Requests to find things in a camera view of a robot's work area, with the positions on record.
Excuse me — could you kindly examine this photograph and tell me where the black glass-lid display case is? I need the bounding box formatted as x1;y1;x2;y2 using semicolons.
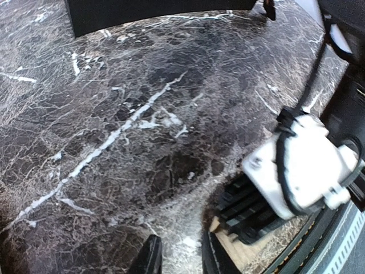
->
65;0;255;37

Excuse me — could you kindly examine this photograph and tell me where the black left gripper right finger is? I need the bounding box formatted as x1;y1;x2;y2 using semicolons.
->
202;231;227;273

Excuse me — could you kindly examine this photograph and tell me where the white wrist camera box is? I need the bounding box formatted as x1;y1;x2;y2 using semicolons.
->
242;114;364;220

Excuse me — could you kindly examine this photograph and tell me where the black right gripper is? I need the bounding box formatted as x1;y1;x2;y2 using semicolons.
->
214;172;286;244

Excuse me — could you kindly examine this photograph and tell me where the white slotted cable duct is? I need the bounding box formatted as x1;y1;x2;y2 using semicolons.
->
302;203;364;273

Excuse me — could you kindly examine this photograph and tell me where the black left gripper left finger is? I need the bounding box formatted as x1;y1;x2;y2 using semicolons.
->
127;235;163;274

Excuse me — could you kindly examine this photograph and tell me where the red orange argyle sock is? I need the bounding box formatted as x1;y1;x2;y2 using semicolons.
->
263;0;276;21

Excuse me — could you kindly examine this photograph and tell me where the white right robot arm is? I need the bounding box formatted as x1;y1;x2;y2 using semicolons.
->
215;1;364;245

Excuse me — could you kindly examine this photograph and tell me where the tan brown sock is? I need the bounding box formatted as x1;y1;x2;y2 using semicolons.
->
209;216;273;272

